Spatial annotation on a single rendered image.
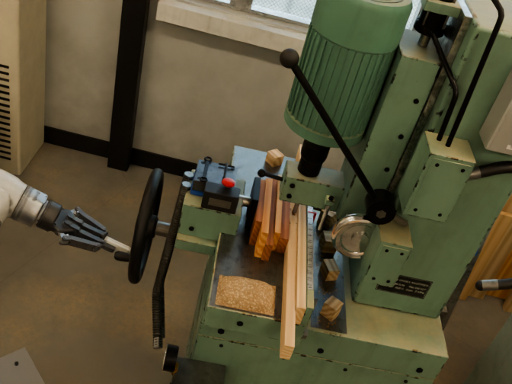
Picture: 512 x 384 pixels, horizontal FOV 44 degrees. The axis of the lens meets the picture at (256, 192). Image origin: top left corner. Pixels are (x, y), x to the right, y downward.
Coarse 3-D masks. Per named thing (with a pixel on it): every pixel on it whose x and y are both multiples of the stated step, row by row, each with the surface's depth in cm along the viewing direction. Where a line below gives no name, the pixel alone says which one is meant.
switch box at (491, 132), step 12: (504, 84) 116; (504, 96) 115; (492, 108) 119; (504, 108) 114; (492, 120) 118; (504, 120) 114; (480, 132) 122; (492, 132) 117; (504, 132) 116; (492, 144) 117; (504, 144) 117
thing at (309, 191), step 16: (288, 160) 147; (288, 176) 142; (304, 176) 143; (320, 176) 145; (336, 176) 146; (288, 192) 144; (304, 192) 144; (320, 192) 144; (336, 192) 143; (320, 208) 147; (336, 208) 146
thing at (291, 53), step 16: (288, 48) 113; (288, 64) 112; (304, 80) 115; (320, 112) 119; (336, 128) 121; (352, 160) 125; (368, 192) 129; (384, 192) 131; (368, 208) 130; (384, 208) 129; (400, 224) 133
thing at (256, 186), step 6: (258, 180) 151; (252, 186) 153; (258, 186) 149; (252, 192) 149; (258, 192) 147; (240, 198) 150; (246, 198) 150; (252, 198) 145; (258, 198) 146; (246, 204) 150; (252, 204) 146; (252, 210) 147; (246, 216) 152; (252, 216) 148; (246, 222) 149; (246, 228) 150
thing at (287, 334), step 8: (296, 216) 152; (296, 224) 150; (296, 232) 148; (296, 240) 146; (288, 248) 143; (288, 256) 141; (288, 264) 139; (288, 272) 137; (288, 280) 135; (288, 288) 133; (288, 296) 131; (288, 304) 130; (288, 312) 128; (288, 320) 127; (288, 328) 125; (280, 336) 128; (288, 336) 123; (280, 344) 126; (288, 344) 122; (280, 352) 124; (288, 352) 123
